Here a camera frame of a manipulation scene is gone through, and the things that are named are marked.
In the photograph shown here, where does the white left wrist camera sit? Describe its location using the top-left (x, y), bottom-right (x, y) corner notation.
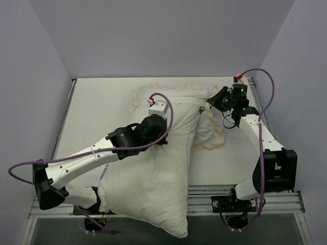
top-left (148, 98), bottom-right (169, 119)

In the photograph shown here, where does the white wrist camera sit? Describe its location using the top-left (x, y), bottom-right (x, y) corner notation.
top-left (148, 98), bottom-right (169, 119)
top-left (233, 75), bottom-right (244, 85)

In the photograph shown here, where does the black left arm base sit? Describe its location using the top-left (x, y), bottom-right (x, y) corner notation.
top-left (74, 205), bottom-right (114, 234)

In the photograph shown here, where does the white pillow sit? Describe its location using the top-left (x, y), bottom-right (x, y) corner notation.
top-left (98, 103), bottom-right (200, 238)

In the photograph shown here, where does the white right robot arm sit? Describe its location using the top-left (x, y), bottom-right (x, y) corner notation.
top-left (207, 84), bottom-right (297, 211)

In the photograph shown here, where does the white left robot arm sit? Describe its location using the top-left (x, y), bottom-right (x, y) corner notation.
top-left (33, 114), bottom-right (167, 214)

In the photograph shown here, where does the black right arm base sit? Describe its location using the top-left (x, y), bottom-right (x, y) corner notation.
top-left (211, 187), bottom-right (256, 232)

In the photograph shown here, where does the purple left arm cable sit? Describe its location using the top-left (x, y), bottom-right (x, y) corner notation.
top-left (8, 93), bottom-right (175, 234)

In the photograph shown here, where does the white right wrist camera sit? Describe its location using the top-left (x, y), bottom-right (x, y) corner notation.
top-left (233, 75), bottom-right (244, 85)

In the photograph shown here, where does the grey and cream pillowcase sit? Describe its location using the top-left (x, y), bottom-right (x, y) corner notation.
top-left (130, 84), bottom-right (225, 150)

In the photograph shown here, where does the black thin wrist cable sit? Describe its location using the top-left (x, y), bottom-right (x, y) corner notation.
top-left (222, 109), bottom-right (241, 130)

